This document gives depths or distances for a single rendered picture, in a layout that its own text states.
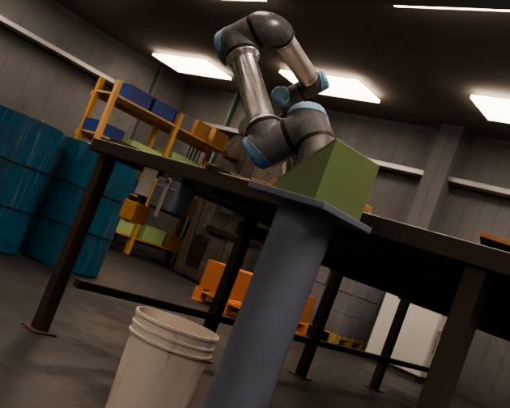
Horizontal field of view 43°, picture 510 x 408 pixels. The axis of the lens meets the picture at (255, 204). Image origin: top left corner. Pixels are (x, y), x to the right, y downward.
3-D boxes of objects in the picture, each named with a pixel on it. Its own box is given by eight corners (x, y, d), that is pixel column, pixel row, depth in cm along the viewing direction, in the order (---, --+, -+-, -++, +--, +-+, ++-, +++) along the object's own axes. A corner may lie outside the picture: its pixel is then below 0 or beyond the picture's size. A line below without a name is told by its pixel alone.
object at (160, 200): (162, 218, 250) (179, 175, 251) (142, 210, 260) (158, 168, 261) (182, 227, 258) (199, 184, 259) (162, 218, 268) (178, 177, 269)
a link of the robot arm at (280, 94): (292, 77, 243) (301, 87, 253) (265, 90, 246) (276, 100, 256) (299, 94, 240) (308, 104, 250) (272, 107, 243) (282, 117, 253)
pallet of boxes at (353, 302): (363, 352, 787) (393, 269, 794) (333, 346, 730) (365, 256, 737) (294, 320, 857) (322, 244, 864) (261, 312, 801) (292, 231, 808)
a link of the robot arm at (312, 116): (327, 124, 184) (316, 90, 192) (285, 143, 188) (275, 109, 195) (341, 145, 194) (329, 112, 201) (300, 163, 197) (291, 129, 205)
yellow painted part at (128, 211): (129, 220, 265) (150, 167, 266) (117, 215, 271) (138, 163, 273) (144, 226, 271) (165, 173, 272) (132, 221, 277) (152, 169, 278)
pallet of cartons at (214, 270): (246, 309, 764) (259, 274, 767) (306, 336, 721) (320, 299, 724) (189, 297, 660) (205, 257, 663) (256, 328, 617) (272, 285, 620)
